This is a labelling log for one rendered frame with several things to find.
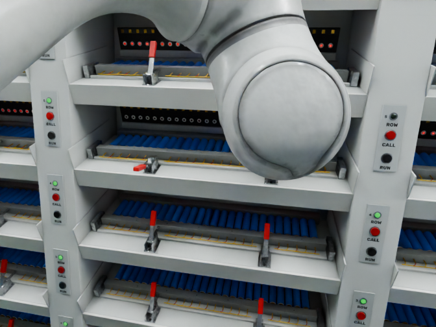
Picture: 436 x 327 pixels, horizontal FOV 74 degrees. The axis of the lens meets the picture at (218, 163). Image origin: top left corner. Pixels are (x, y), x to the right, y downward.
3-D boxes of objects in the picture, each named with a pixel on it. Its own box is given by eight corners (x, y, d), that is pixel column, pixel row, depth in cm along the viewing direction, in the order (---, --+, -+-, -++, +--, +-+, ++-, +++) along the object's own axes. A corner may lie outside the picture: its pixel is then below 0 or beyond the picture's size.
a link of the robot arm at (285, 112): (340, 159, 33) (302, 51, 33) (405, 157, 17) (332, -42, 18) (249, 188, 34) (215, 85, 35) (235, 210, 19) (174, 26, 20)
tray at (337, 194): (348, 212, 59) (359, 172, 54) (78, 185, 69) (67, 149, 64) (333, 163, 76) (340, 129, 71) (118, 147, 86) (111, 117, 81)
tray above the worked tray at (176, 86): (362, 118, 55) (381, 39, 48) (73, 104, 65) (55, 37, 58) (342, 88, 72) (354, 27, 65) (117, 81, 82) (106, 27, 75)
